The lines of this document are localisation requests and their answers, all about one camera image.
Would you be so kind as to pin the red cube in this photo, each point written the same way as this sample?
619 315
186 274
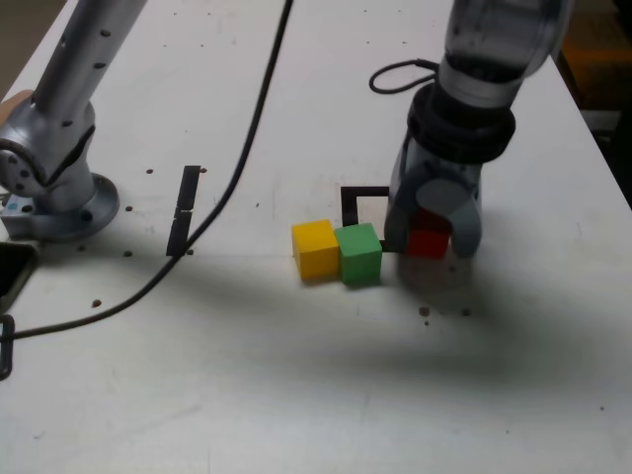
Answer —
427 244

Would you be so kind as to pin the dark flat device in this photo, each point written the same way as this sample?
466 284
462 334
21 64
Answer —
10 271

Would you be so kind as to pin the yellow brown box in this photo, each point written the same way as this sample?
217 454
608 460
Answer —
597 59

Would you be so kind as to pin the green cube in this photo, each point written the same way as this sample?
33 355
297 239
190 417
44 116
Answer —
360 257

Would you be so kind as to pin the black clamp frame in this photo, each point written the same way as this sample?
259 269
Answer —
12 345

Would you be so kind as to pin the black tape square outline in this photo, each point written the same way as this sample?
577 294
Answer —
348 207

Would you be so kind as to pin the black tape strip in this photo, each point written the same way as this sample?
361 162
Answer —
185 197

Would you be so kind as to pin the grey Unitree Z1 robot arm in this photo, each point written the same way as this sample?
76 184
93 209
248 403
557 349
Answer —
74 64

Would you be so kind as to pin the yellow cube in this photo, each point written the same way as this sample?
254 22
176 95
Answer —
316 252

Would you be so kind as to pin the grey box with blue label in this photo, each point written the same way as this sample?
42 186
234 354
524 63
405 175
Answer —
17 219

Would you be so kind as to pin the white post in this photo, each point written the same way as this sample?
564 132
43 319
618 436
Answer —
553 24

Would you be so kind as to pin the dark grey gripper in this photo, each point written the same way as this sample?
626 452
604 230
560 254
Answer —
444 168

